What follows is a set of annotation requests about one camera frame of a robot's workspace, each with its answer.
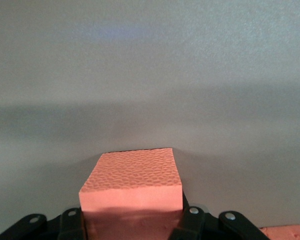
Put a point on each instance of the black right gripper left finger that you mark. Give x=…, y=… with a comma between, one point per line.
x=70, y=225

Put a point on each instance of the orange foam cube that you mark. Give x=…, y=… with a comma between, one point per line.
x=130, y=180
x=287, y=233

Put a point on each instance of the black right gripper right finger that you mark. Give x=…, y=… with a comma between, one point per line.
x=190, y=220

